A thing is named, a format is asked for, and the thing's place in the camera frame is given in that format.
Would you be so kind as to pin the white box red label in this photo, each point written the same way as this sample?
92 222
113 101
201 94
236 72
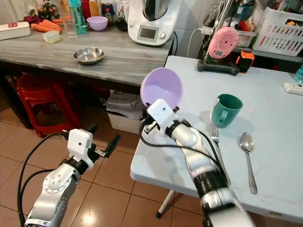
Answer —
14 30

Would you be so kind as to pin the small pale plastic cup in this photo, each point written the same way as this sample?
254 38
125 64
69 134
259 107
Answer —
51 37

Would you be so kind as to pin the small purple bowl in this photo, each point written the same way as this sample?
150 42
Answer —
97 23

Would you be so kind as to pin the pink round gadget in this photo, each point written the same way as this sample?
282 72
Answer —
223 42

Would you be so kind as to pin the white kitchen food processor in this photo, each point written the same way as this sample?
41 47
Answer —
151 28

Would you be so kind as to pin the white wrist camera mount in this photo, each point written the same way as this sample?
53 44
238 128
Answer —
162 113
79 144

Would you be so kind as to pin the orange carrot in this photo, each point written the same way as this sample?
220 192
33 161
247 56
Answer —
40 27
52 24

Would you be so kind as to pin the clear teal bottle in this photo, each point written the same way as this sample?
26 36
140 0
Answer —
299 74

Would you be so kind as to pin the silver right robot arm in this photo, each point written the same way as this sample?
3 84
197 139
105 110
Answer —
195 151

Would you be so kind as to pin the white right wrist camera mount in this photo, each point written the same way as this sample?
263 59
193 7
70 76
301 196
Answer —
162 113

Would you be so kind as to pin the white plastic basket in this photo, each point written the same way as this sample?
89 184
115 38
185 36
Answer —
277 33

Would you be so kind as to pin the clear food container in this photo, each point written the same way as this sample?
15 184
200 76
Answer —
246 38

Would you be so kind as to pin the steel spoon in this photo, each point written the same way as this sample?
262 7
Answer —
246 142

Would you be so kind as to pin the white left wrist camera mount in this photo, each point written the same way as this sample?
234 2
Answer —
79 144

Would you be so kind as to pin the stainless steel bowl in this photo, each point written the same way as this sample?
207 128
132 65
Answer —
89 56

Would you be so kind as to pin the white folding table leg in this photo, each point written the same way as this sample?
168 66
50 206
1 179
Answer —
164 203

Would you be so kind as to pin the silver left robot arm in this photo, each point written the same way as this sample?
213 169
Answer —
56 189

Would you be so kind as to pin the clear drinking glass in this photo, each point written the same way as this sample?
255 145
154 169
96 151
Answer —
70 28

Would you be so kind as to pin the red plastic stool stack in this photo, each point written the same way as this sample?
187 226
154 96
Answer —
45 99

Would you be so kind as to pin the white bin with newspapers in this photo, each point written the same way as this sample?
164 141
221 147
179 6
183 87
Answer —
123 118

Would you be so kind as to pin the black and orange tool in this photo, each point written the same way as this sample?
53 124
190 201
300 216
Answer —
218 67

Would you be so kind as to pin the teal plastic bottle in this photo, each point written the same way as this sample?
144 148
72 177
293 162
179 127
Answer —
78 16

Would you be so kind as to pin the steel fork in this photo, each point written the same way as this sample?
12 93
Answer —
216 142

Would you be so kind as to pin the green plastic mug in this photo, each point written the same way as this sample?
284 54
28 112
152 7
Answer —
228 109

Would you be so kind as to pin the large purple plastic bowl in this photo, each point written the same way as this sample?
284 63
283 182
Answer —
162 86

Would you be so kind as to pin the grey wooden counter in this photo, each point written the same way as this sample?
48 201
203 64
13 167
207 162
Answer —
132 59

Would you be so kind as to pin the white power strip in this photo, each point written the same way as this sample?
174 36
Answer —
293 88

